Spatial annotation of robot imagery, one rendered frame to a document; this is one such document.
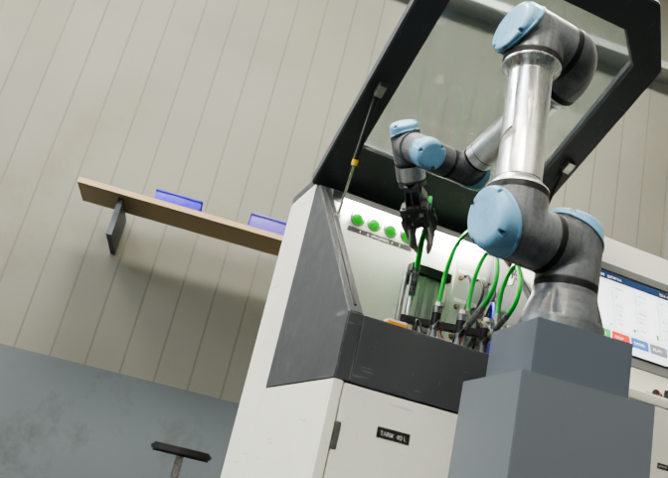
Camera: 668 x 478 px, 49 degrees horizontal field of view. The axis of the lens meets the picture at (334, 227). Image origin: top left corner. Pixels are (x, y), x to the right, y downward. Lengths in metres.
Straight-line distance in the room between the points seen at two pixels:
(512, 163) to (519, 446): 0.50
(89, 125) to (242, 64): 1.08
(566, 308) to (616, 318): 1.18
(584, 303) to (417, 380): 0.55
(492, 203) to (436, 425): 0.66
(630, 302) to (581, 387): 1.34
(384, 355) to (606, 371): 0.59
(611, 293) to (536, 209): 1.24
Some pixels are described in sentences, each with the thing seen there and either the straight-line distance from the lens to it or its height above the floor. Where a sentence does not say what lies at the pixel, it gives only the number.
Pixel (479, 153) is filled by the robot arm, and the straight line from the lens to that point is 1.77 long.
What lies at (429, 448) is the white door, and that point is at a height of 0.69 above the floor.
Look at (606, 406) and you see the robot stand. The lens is 1.29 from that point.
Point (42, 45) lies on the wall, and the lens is 5.17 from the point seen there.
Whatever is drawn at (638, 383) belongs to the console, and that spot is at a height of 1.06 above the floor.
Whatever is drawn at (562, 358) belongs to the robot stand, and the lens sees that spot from 1.29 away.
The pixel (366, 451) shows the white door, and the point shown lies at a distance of 1.72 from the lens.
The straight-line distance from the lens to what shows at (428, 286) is 2.43.
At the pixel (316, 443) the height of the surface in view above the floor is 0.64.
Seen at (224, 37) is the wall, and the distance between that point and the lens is 5.22.
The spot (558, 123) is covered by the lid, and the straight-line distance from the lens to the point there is 2.36.
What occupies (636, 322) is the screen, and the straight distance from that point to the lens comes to 2.57.
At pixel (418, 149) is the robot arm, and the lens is 1.73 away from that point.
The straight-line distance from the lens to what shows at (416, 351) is 1.78.
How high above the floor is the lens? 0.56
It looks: 19 degrees up
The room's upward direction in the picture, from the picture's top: 13 degrees clockwise
